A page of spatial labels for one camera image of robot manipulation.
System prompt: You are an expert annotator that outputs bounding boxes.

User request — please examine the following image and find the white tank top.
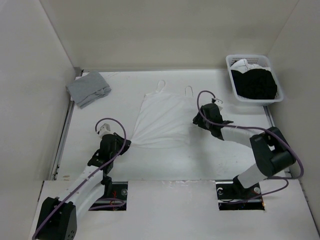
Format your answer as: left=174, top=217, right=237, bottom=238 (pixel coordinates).
left=131, top=80, right=197, bottom=149

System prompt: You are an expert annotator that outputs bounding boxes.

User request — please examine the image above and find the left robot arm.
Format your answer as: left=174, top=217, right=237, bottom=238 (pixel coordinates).
left=31, top=132, right=132, bottom=240

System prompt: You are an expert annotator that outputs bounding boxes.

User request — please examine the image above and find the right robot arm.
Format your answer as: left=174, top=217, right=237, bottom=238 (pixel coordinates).
left=192, top=103, right=296, bottom=199

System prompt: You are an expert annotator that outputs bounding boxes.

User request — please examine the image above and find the black tank top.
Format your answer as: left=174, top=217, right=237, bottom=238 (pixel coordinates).
left=231, top=68, right=278, bottom=100

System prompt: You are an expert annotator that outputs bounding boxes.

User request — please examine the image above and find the folded grey tank top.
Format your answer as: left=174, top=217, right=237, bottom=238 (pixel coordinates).
left=66, top=71, right=112, bottom=109

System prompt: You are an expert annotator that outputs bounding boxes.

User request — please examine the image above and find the white garment in basket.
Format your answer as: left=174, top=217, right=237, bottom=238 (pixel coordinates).
left=230, top=58, right=271, bottom=74

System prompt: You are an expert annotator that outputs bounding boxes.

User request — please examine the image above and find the white plastic basket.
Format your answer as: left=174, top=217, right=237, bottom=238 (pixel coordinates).
left=225, top=54, right=284, bottom=106

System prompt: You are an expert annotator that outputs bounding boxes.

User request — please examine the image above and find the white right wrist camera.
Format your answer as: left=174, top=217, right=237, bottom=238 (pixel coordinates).
left=211, top=97, right=223, bottom=111

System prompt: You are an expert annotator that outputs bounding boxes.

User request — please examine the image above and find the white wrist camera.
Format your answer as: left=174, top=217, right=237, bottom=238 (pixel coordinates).
left=211, top=97, right=223, bottom=111
left=97, top=123, right=111, bottom=139

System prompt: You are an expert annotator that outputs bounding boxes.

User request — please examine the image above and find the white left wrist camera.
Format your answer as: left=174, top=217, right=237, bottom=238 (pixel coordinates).
left=97, top=123, right=111, bottom=139

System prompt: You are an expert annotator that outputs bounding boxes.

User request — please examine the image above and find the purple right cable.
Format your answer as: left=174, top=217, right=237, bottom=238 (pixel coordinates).
left=196, top=90, right=305, bottom=203

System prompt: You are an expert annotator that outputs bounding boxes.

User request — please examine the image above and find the purple cable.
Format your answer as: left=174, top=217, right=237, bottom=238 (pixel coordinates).
left=31, top=117, right=127, bottom=240
left=196, top=90, right=305, bottom=203

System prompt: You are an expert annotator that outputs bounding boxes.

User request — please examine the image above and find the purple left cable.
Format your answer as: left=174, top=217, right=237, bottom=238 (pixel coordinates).
left=31, top=117, right=127, bottom=240

